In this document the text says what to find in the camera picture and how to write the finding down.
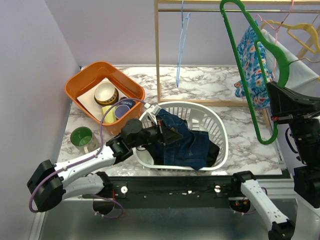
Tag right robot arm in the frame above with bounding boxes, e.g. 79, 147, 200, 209
230, 82, 320, 240

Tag light blue wire hanger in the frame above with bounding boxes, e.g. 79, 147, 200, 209
175, 0, 191, 88

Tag dark blue striped cup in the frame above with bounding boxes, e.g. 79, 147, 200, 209
120, 98, 136, 109

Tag green plastic hanger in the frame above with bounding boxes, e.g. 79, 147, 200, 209
219, 0, 291, 146

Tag white square plate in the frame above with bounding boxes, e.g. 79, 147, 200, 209
77, 78, 111, 121

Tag blue floral garment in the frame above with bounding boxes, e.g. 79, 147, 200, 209
234, 25, 274, 109

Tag green floral mug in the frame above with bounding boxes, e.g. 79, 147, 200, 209
70, 126, 100, 154

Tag patterned ceramic bowl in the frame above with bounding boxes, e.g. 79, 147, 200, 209
94, 82, 119, 106

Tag yellow plastic hanger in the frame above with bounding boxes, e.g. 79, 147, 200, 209
260, 20, 320, 54

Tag orange plastic bin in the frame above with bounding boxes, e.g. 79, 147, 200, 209
65, 61, 145, 135

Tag yellow cup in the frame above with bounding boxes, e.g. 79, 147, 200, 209
101, 105, 117, 124

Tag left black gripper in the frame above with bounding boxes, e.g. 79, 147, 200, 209
130, 117, 184, 149

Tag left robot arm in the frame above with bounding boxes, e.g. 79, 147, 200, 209
26, 118, 183, 213

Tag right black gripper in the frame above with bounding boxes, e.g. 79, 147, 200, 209
269, 78, 320, 164

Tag wooden clothes rack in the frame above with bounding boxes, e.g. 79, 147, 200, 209
152, 0, 320, 128

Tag black mounting base bar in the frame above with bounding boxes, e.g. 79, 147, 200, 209
97, 175, 244, 209

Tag purple cup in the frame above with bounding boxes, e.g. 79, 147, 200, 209
114, 104, 130, 120

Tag pink wire hanger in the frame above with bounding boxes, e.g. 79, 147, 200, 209
254, 0, 294, 74

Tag light grey cloth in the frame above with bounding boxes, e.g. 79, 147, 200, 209
261, 29, 320, 97

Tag black skirt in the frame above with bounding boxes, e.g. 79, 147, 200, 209
136, 140, 220, 170

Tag blue denim shorts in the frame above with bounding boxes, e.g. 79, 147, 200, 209
144, 109, 210, 171

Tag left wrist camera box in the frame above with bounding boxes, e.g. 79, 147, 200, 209
144, 102, 162, 125

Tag white plastic laundry basket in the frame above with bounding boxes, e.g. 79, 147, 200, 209
133, 101, 229, 172

